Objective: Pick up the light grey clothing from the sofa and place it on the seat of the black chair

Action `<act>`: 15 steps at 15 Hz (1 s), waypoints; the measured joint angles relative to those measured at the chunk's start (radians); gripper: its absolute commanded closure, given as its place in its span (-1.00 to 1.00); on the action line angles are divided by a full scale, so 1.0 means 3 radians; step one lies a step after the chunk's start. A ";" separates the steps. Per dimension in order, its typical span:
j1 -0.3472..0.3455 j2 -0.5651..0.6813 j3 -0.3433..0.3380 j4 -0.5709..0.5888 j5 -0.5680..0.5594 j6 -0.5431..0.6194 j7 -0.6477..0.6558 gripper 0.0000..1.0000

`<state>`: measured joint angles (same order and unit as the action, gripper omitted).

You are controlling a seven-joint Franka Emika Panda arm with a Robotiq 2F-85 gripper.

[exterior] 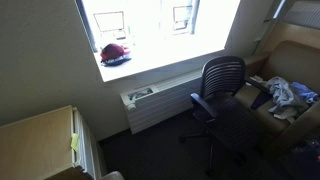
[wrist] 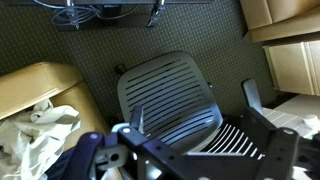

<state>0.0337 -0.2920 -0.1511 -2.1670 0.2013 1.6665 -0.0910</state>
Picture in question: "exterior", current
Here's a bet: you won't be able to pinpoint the blue clothing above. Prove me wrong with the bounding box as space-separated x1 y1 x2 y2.
291 82 319 104

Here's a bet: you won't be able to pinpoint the white clothing piece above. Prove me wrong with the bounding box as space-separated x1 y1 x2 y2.
274 107 297 123

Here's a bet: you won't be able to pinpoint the tan sofa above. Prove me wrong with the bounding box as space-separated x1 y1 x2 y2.
245 22 320 156

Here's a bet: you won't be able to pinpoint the white wall heater unit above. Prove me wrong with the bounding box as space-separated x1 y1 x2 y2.
120 70 201 134

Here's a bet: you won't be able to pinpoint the dark blue folded clothes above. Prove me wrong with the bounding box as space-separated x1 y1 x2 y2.
101 56 131 67

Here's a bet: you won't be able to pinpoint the light grey clothing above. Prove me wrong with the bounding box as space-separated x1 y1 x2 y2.
267 76 308 114

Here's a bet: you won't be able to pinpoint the light wood desk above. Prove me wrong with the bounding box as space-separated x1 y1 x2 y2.
0 106 101 180

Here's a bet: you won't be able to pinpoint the window frame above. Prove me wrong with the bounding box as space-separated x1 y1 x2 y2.
76 0 200 52

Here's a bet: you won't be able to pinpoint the yellow sticky note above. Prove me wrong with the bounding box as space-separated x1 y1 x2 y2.
70 133 79 152

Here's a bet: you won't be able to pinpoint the maroon cap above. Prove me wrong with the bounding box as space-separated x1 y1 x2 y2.
100 43 130 60

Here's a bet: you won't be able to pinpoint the black office chair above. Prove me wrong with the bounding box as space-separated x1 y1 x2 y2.
179 56 263 176

